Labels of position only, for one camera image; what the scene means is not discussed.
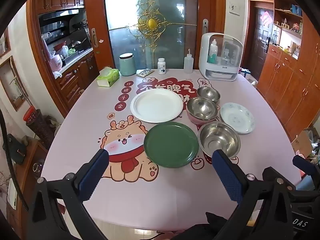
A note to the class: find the pink steel bowl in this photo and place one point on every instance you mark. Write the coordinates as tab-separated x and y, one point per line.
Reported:
201	108

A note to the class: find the cardboard box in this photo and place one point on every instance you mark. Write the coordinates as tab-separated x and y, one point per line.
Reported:
301	142

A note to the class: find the pink rice cooker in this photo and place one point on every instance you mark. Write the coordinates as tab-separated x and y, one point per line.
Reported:
56	62

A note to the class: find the small steel bowl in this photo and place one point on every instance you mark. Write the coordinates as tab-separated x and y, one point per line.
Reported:
208	93

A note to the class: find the wooden kitchen base cabinet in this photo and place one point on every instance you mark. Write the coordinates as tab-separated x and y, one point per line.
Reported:
75	80

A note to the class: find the green tissue box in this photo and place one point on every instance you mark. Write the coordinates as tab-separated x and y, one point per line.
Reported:
107	77

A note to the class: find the white bottle sterilizer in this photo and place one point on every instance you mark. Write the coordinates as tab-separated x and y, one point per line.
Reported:
207	55

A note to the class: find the wooden framed wall niche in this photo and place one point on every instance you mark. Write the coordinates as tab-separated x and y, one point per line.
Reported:
13	85
5	45

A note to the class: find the pink printed tablecloth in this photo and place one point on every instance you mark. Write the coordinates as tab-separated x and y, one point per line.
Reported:
75	130

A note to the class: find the brown wicker bin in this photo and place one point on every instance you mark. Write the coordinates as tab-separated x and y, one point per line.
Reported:
41	130

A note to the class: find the wooden shelf cabinet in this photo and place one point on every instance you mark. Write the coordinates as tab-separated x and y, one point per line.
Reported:
287	80

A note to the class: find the brown entry door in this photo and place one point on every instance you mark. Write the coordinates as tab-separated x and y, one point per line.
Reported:
257	42

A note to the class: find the clear squeeze bottle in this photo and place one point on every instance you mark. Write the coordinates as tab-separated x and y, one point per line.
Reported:
188	63

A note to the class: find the white light switch panel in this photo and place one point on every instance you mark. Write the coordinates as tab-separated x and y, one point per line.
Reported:
235	8

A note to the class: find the large steel bowl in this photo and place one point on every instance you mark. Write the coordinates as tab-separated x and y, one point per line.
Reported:
218	140

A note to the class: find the white pill bottle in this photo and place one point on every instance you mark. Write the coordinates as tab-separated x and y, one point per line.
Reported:
161	67

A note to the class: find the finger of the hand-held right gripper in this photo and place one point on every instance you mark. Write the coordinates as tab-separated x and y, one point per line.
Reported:
303	165

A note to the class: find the large white plate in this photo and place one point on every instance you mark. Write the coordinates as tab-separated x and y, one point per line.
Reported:
156	105

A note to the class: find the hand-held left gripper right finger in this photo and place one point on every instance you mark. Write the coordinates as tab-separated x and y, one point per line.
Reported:
228	175

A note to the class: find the dark teal device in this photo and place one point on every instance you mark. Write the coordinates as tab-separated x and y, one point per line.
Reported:
16	150

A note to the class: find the black range hood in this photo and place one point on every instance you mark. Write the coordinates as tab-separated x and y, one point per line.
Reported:
62	17

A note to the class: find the green plate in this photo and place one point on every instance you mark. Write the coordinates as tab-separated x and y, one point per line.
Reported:
171	145

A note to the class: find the floral white plate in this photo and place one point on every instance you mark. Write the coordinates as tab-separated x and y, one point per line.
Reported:
237	117

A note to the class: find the mint green canister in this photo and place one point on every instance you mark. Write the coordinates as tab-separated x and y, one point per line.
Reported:
127	66

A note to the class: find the red basket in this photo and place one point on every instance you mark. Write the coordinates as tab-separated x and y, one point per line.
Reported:
29	115

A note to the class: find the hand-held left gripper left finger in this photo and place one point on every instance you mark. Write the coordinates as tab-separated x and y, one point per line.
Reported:
93	172

